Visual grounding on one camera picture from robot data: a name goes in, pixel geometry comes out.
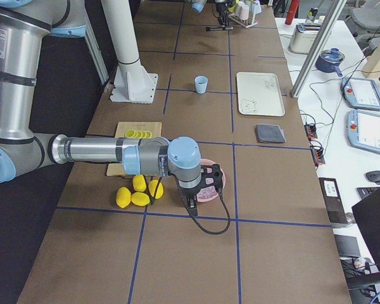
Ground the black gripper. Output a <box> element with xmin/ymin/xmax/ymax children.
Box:
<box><xmin>215</xmin><ymin>0</ymin><xmax>228</xmax><ymax>26</ymax></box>
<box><xmin>178</xmin><ymin>186</ymin><xmax>200</xmax><ymax>215</ymax></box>

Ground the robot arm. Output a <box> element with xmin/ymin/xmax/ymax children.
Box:
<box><xmin>0</xmin><ymin>1</ymin><xmax>127</xmax><ymax>184</ymax></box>
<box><xmin>187</xmin><ymin>0</ymin><xmax>231</xmax><ymax>27</ymax></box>

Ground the green cup on rack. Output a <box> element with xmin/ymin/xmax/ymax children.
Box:
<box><xmin>228</xmin><ymin>0</ymin><xmax>239</xmax><ymax>13</ymax></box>

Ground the pink bowl of ice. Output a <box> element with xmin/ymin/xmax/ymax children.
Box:
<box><xmin>197</xmin><ymin>158</ymin><xmax>219</xmax><ymax>203</ymax></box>

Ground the pink cup on rack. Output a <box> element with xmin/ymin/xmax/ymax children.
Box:
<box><xmin>234</xmin><ymin>3</ymin><xmax>250</xmax><ymax>21</ymax></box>

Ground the light blue paper cup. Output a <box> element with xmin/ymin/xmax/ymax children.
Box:
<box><xmin>194</xmin><ymin>75</ymin><xmax>208</xmax><ymax>94</ymax></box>

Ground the whole yellow lemon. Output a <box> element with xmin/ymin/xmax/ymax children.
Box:
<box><xmin>130</xmin><ymin>192</ymin><xmax>151</xmax><ymax>206</ymax></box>
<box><xmin>132</xmin><ymin>175</ymin><xmax>147</xmax><ymax>193</ymax></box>
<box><xmin>115</xmin><ymin>187</ymin><xmax>132</xmax><ymax>208</ymax></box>
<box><xmin>148</xmin><ymin>179</ymin><xmax>164</xmax><ymax>200</ymax></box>

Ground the red bottle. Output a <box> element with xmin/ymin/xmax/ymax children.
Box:
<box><xmin>285</xmin><ymin>0</ymin><xmax>300</xmax><ymax>25</ymax></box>

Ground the bamboo cutting board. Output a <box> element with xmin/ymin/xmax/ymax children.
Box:
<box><xmin>106</xmin><ymin>122</ymin><xmax>163</xmax><ymax>177</ymax></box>

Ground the white toaster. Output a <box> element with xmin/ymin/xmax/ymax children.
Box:
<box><xmin>289</xmin><ymin>23</ymin><xmax>321</xmax><ymax>54</ymax></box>

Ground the white bear serving tray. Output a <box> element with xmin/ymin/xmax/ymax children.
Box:
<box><xmin>236</xmin><ymin>72</ymin><xmax>285</xmax><ymax>117</ymax></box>

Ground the folded grey cloth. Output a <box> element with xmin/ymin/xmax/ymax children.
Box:
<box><xmin>255</xmin><ymin>124</ymin><xmax>286</xmax><ymax>143</ymax></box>

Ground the blue pot with lid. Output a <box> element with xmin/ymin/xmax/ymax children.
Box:
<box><xmin>315</xmin><ymin>47</ymin><xmax>345</xmax><ymax>77</ymax></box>

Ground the teach pendant tablet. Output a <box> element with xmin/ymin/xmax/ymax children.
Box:
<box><xmin>341</xmin><ymin>77</ymin><xmax>380</xmax><ymax>111</ymax></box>
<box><xmin>346</xmin><ymin>110</ymin><xmax>380</xmax><ymax>154</ymax></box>

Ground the black computer mouse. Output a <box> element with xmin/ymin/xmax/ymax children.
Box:
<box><xmin>364</xmin><ymin>170</ymin><xmax>380</xmax><ymax>185</ymax></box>

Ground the white wire cup rack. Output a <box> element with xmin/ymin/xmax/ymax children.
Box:
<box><xmin>229</xmin><ymin>13</ymin><xmax>258</xmax><ymax>29</ymax></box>

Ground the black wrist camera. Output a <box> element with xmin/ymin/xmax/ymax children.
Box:
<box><xmin>200</xmin><ymin>163</ymin><xmax>224</xmax><ymax>195</ymax></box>

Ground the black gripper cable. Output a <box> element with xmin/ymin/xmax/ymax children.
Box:
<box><xmin>175</xmin><ymin>177</ymin><xmax>232</xmax><ymax>236</ymax></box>

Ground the aluminium frame post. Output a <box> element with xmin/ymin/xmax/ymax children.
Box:
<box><xmin>290</xmin><ymin>0</ymin><xmax>347</xmax><ymax>98</ymax></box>

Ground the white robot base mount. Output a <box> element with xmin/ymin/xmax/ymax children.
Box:
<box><xmin>101</xmin><ymin>0</ymin><xmax>158</xmax><ymax>104</ymax></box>

